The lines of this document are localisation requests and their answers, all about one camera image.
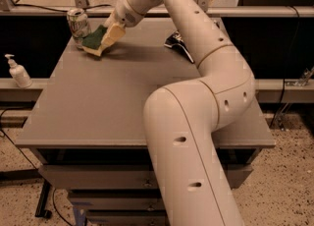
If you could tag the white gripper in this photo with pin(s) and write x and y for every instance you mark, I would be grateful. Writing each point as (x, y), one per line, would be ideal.
(123, 14)

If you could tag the green and yellow sponge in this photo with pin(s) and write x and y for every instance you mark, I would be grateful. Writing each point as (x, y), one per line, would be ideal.
(95, 43)

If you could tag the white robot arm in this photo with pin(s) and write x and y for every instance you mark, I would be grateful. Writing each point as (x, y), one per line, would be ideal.
(180, 118)

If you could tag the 7up soda can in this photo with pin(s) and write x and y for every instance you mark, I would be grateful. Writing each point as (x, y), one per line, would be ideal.
(79, 25)

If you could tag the blue Kettle chip bag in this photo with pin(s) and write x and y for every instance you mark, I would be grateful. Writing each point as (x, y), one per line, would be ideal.
(175, 41)

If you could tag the white pump lotion bottle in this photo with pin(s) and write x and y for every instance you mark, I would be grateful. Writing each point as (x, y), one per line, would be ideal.
(18, 72)

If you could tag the grey drawer cabinet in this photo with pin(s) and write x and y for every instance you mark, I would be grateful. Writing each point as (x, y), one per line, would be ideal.
(87, 128)

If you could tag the top drawer knob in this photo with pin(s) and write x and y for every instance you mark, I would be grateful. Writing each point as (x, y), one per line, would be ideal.
(147, 184)

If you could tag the drawer knob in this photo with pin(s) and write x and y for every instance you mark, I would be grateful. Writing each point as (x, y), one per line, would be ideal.
(150, 207)
(147, 184)

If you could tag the middle drawer knob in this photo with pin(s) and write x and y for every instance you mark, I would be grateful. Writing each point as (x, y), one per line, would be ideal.
(150, 207)

